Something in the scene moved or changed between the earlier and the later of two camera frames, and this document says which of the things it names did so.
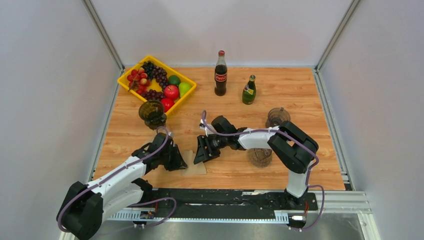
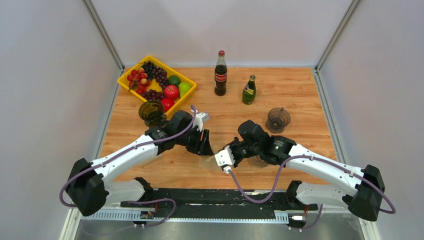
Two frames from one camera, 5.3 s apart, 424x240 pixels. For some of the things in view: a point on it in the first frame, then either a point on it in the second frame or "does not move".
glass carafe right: (260, 157) does not move
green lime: (174, 80) does not move
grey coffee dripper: (277, 116) does not move
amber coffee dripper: (152, 112) does not move
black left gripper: (178, 163) -> (202, 148)
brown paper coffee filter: (192, 169) -> (209, 163)
